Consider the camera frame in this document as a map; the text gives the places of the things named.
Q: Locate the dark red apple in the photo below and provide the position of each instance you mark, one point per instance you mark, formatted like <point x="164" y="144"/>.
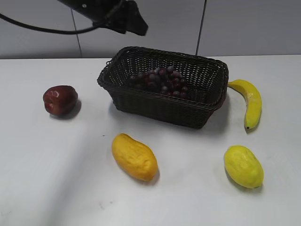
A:
<point x="60" y="100"/>

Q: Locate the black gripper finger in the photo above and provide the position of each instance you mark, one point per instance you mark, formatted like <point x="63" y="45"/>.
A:
<point x="135" y="23"/>

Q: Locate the purple grape bunch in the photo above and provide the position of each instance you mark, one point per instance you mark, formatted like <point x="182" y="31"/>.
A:
<point x="166" y="81"/>

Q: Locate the black woven basket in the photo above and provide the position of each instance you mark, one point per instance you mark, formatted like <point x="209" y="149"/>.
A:
<point x="207" y="82"/>

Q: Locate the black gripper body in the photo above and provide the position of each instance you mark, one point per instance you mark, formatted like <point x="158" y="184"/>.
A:
<point x="108" y="14"/>

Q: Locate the yellow lemon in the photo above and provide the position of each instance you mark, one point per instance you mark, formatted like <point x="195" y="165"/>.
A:
<point x="243" y="167"/>

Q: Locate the orange mango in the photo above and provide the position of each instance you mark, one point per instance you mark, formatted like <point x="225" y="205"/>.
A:
<point x="134" y="157"/>

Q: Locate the yellow banana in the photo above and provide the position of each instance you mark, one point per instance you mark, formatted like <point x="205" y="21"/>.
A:
<point x="253" y="102"/>

